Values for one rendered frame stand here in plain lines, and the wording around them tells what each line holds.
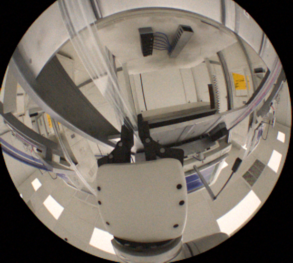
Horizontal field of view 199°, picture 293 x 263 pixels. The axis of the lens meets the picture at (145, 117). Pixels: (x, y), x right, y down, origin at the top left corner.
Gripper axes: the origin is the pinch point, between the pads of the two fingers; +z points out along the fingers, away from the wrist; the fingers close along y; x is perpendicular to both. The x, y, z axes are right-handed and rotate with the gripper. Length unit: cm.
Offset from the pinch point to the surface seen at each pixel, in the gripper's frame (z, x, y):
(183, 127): 1.8, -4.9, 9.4
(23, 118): 73, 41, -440
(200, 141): 1.9, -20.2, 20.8
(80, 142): 30, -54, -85
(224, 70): 33, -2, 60
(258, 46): -1.6, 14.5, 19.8
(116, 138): 1.7, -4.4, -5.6
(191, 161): -2.3, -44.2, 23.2
